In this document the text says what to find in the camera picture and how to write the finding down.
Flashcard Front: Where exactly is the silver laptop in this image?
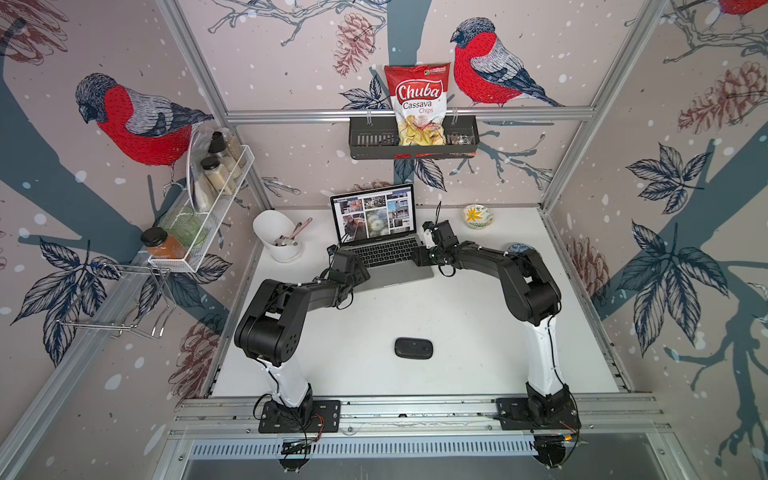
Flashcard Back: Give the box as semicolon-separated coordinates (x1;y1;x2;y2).
330;184;433;291

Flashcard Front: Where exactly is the black wireless mouse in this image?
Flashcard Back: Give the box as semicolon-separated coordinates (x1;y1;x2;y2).
394;337;434;360

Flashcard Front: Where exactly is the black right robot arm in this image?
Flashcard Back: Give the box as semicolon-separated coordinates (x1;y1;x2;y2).
412;220;572;425

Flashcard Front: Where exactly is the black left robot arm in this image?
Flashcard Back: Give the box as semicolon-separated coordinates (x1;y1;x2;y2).
234;250;370;413

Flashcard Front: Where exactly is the yellow flower ceramic bowl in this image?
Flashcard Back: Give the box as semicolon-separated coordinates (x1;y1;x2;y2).
462;204;495;230

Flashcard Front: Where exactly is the blue patterned ceramic bowl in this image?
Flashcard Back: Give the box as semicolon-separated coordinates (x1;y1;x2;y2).
506;242;533;255

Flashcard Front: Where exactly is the white utensil holder cup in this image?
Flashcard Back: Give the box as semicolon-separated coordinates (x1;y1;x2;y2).
253;210;304;264

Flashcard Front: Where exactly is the red cassava chips bag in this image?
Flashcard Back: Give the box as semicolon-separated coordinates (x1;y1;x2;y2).
384;63;450;146

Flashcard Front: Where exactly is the green glass bowl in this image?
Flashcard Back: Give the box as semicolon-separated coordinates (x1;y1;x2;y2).
157;206;208;250

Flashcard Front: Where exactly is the beige bottle black cap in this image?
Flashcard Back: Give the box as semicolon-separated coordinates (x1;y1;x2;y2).
200;156;235;196
208;131;242;179

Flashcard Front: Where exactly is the orange jar with black lid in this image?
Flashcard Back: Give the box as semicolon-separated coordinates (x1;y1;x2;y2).
140;227;187;259

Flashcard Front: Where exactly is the pink handled utensil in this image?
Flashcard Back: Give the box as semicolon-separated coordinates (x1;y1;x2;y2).
279;217;313;246

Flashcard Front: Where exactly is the black wall basket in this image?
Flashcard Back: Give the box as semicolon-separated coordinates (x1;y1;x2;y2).
349;116;479;160

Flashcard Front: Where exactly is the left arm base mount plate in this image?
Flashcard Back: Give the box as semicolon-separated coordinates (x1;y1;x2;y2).
257;400;341;434

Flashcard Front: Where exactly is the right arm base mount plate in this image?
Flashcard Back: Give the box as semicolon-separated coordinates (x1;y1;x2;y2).
494;396;582;432

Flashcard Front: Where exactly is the chrome wire wall rack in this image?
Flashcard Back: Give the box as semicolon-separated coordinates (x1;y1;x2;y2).
55;265;177;340

